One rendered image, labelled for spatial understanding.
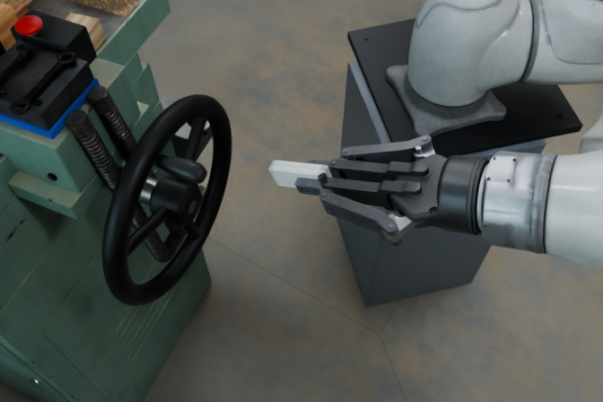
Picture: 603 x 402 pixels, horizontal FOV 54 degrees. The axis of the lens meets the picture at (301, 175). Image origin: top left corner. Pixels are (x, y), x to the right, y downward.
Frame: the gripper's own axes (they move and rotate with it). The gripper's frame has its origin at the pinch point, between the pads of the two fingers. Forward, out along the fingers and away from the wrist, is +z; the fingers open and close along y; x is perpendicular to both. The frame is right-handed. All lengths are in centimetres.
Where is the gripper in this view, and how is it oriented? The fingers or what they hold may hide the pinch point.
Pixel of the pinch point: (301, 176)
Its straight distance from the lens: 66.1
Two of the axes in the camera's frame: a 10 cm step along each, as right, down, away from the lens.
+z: -8.6, -1.0, 4.9
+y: -3.9, 7.5, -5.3
